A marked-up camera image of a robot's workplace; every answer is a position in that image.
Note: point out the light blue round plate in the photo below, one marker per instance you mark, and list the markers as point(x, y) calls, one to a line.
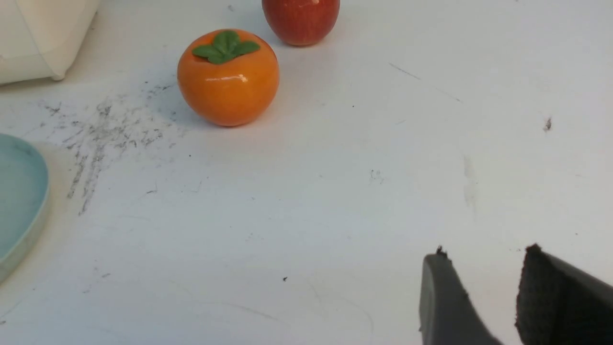
point(24, 205)

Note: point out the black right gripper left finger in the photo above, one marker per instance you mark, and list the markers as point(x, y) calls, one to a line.
point(447, 315)

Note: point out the white two-slot toaster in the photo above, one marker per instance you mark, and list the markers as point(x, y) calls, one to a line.
point(41, 38)

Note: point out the orange persimmon with green leaf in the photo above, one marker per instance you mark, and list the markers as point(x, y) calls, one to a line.
point(229, 77)

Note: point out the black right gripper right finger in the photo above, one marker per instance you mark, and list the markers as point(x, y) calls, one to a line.
point(559, 304)

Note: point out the red apple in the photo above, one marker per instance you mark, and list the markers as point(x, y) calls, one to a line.
point(301, 22)

